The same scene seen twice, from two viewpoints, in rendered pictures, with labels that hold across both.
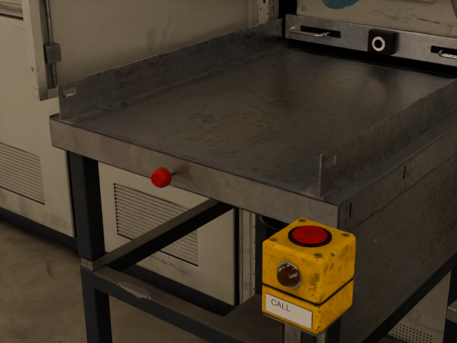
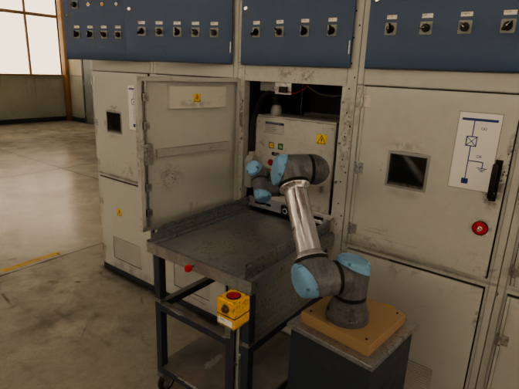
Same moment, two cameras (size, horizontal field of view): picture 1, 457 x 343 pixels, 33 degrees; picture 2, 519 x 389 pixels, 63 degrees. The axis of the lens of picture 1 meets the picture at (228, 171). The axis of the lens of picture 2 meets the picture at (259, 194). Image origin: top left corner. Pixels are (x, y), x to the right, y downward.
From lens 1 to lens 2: 0.58 m
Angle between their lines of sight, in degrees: 7
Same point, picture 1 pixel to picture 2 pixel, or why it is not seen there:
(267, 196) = (227, 277)
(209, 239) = (215, 289)
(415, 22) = not seen: hidden behind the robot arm
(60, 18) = (153, 198)
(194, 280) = (207, 307)
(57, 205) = (147, 270)
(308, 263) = (231, 305)
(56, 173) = (147, 255)
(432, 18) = not seen: hidden behind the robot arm
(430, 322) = not seen: hidden behind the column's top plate
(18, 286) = (127, 308)
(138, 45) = (185, 208)
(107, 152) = (168, 256)
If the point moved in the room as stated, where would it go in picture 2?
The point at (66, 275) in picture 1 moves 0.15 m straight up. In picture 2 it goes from (150, 303) to (149, 284)
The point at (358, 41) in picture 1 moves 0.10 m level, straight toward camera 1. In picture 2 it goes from (277, 208) to (275, 214)
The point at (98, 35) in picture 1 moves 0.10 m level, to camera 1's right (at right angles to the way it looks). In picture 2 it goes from (168, 204) to (188, 205)
